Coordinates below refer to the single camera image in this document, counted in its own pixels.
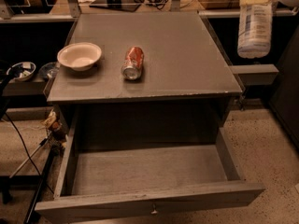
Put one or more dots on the red soda can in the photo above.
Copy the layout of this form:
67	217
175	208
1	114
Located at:
133	63

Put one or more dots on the open grey top drawer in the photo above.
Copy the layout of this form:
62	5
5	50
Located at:
97	183

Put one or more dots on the crumpled snack wrapper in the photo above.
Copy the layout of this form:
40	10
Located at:
53	124

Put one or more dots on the small bowl with items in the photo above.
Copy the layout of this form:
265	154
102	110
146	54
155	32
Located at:
22	71

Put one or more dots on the small metal drawer knob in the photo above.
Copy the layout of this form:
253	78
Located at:
154	210

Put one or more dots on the clear blue-labelled plastic bottle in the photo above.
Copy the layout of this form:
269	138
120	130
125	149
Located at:
255	30

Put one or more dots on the grey drawer cabinet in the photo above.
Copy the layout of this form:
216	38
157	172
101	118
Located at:
122	129

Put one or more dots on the black monitor stand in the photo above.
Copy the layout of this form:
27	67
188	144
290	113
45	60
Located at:
120	5

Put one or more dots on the dark blue small bowl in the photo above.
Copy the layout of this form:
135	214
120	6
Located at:
48	71

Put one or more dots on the black tripod stand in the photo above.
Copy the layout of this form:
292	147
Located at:
34	182

